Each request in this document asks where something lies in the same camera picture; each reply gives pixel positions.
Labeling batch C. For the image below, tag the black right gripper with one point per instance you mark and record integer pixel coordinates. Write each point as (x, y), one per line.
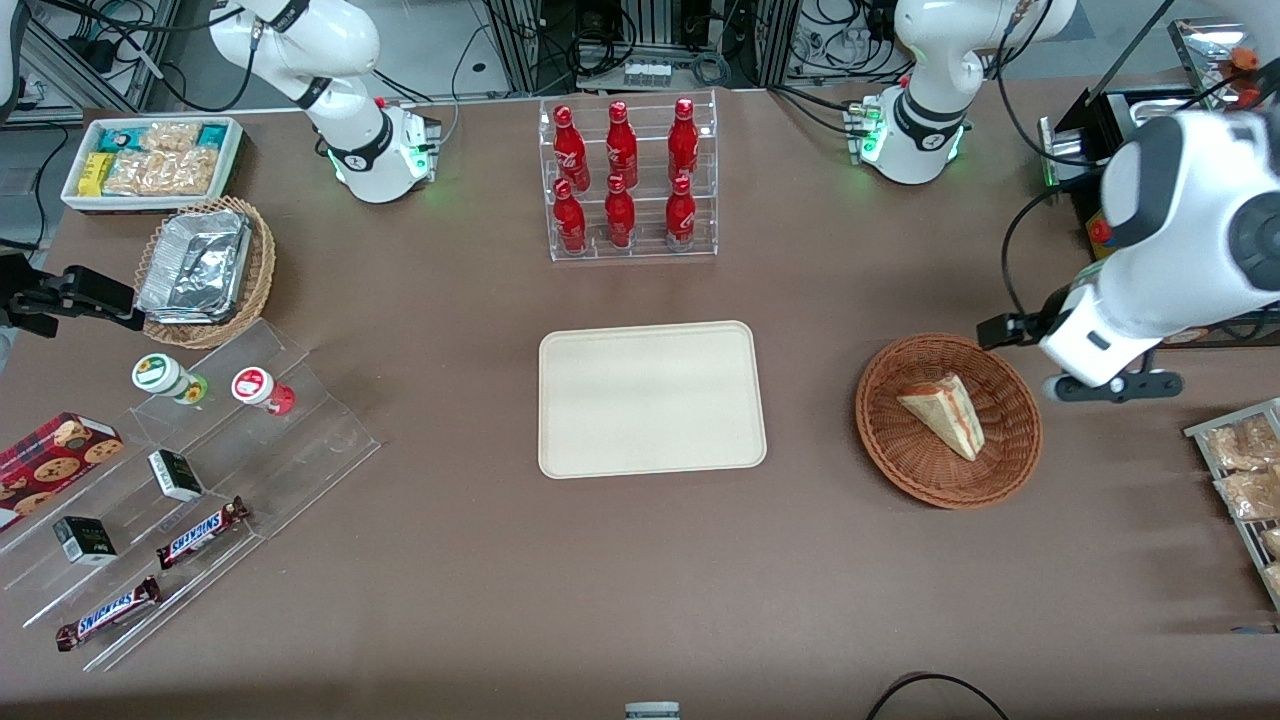
(48, 297)

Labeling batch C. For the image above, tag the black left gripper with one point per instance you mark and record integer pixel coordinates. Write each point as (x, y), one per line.
(1012, 328)

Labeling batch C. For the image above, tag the triangle sandwich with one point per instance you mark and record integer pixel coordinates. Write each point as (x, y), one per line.
(945, 412)

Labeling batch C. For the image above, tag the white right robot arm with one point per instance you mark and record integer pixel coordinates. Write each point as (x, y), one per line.
(345, 120)

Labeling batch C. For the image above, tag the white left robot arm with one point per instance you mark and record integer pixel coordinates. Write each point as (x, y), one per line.
(1180, 250)

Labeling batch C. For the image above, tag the round brown wicker basket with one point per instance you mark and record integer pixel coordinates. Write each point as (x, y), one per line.
(900, 450)

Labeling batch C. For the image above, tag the oval wicker basket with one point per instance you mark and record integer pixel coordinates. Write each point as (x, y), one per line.
(262, 270)

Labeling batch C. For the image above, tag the tray of packaged crackers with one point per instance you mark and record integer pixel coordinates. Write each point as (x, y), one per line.
(1200, 432)

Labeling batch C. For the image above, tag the cream plastic tray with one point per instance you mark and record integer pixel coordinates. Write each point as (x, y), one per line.
(650, 400)

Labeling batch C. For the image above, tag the stack of foil trays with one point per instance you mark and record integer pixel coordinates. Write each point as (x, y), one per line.
(195, 265)

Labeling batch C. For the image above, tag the white rectangular snack bin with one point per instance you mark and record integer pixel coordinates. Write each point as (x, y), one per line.
(72, 190)

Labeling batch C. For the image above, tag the green label white cup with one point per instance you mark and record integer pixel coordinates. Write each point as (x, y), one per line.
(160, 374)

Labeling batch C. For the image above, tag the yellow snack packet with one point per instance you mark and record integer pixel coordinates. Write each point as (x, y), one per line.
(95, 174)

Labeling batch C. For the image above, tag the red emergency stop button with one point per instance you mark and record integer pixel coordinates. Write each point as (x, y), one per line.
(1100, 232)

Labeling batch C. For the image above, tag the clear bag of crackers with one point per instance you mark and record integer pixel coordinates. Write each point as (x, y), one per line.
(170, 136)
(165, 172)

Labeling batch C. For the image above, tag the teal snack packet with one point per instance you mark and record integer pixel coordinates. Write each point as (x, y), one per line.
(118, 138)
(212, 135)

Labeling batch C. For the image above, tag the red plaid cookie box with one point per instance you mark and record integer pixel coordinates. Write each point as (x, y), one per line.
(50, 465)

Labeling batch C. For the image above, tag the red label white cup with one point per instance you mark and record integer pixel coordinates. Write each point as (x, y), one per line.
(255, 386)

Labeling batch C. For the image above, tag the black machine housing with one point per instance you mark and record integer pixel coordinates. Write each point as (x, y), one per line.
(1075, 150)

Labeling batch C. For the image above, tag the small black box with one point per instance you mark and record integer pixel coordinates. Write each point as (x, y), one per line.
(176, 476)
(85, 540)

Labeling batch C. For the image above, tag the clear acrylic stepped display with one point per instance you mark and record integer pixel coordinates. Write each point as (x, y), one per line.
(300, 440)

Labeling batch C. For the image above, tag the clear bag of biscuits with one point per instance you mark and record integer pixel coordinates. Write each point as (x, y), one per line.
(1245, 442)
(1250, 494)

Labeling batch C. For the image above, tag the Snickers chocolate bar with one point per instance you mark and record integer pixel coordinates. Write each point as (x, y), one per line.
(108, 614)
(200, 533)

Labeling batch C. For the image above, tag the shiny metal pan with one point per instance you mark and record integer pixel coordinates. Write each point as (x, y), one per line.
(1205, 50)

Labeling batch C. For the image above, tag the red cola bottle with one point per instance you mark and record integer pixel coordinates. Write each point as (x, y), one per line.
(620, 218)
(621, 148)
(570, 150)
(683, 145)
(570, 222)
(680, 218)

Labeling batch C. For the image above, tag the clear acrylic bottle rack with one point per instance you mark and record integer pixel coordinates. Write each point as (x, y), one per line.
(645, 245)

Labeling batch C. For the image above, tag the white power strip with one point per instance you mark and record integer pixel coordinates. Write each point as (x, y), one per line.
(647, 73)

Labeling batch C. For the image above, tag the small grey device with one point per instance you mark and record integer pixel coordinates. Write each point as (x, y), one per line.
(652, 711)

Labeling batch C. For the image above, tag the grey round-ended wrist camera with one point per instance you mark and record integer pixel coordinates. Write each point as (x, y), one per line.
(1120, 386)

